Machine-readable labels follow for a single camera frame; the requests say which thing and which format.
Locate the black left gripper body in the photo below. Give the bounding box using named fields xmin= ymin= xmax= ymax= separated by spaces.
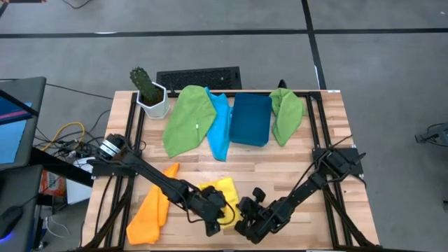
xmin=190 ymin=195 xmax=228 ymax=223

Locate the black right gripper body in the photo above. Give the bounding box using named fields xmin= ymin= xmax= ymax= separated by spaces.
xmin=237 ymin=199 xmax=291 ymax=245

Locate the yellow microfiber towel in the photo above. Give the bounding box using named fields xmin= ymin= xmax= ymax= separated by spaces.
xmin=198 ymin=176 xmax=243 ymax=230

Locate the small green microfiber towel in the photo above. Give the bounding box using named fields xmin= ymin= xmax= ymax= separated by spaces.
xmin=269 ymin=87 xmax=306 ymax=147

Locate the light blue microfiber towel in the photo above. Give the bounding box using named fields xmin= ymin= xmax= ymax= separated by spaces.
xmin=204 ymin=86 xmax=234 ymax=162

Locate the orange microfiber towel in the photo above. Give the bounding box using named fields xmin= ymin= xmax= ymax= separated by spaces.
xmin=125 ymin=162 xmax=181 ymax=246

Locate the large green microfiber towel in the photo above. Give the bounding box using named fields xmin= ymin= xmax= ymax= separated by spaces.
xmin=162 ymin=85 xmax=218 ymax=159

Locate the teal plastic bin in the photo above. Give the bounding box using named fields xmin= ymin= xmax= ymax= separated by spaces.
xmin=229 ymin=92 xmax=273 ymax=148

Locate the white hexagonal plant pot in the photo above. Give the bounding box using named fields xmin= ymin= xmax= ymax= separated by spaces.
xmin=135 ymin=81 xmax=172 ymax=120

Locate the green cactus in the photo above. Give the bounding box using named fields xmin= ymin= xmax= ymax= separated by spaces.
xmin=129 ymin=66 xmax=160 ymax=106

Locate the white box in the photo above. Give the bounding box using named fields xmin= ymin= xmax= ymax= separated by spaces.
xmin=65 ymin=157 xmax=94 ymax=206

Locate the black metal beam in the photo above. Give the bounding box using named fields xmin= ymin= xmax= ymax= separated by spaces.
xmin=29 ymin=146 xmax=95 ymax=188

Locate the orange cardboard box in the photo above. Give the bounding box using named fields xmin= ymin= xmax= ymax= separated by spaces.
xmin=41 ymin=170 xmax=67 ymax=197

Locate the gray stand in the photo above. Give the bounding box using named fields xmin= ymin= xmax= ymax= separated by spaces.
xmin=414 ymin=122 xmax=448 ymax=148

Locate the gray side desk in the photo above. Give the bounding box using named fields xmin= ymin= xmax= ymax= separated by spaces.
xmin=0 ymin=164 xmax=45 ymax=252

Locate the black computer mouse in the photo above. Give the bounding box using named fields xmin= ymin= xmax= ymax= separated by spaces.
xmin=0 ymin=205 xmax=24 ymax=242

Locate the computer monitor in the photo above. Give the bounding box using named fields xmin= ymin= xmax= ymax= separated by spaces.
xmin=0 ymin=76 xmax=47 ymax=172

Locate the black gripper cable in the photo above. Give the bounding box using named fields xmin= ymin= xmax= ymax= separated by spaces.
xmin=187 ymin=200 xmax=237 ymax=227

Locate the black aluminium table frame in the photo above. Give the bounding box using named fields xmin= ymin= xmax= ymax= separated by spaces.
xmin=82 ymin=90 xmax=382 ymax=251

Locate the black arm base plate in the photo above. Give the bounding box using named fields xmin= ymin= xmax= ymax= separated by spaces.
xmin=92 ymin=148 xmax=143 ymax=177
xmin=312 ymin=146 xmax=365 ymax=178

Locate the yellow cable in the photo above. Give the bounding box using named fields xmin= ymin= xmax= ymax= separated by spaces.
xmin=41 ymin=121 xmax=86 ymax=152

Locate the black floor cable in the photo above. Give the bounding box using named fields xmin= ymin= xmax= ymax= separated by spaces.
xmin=45 ymin=83 xmax=115 ymax=100

